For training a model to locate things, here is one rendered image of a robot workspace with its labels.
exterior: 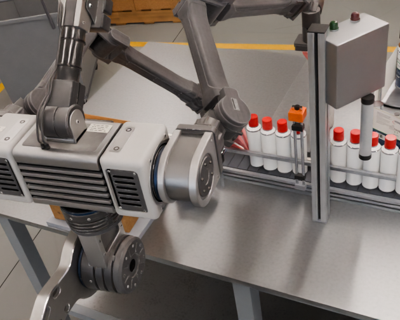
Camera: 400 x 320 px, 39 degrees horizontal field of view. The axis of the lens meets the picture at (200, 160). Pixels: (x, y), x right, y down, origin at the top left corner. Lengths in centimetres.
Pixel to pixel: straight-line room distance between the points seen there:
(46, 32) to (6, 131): 265
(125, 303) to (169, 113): 84
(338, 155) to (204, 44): 67
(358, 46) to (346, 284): 67
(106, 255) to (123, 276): 7
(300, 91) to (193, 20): 104
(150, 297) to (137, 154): 150
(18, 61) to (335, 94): 286
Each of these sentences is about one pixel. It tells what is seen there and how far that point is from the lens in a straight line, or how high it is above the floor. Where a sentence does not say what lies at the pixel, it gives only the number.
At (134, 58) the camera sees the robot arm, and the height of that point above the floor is 135.
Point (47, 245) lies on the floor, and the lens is 323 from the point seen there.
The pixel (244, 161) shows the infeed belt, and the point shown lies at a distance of 202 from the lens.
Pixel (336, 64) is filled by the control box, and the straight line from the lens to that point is 146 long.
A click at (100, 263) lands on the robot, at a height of 119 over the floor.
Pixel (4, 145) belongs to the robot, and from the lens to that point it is 121.
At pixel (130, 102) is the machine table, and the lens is 257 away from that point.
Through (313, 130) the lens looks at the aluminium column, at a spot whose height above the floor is 120.
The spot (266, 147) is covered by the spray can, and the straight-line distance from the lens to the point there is 190.
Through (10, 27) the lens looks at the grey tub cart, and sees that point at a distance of 392.
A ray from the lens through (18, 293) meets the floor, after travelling 307.
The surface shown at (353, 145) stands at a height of 105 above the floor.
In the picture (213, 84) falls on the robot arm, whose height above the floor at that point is 150.
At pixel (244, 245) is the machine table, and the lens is 180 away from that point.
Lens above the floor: 216
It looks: 38 degrees down
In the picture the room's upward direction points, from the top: 11 degrees counter-clockwise
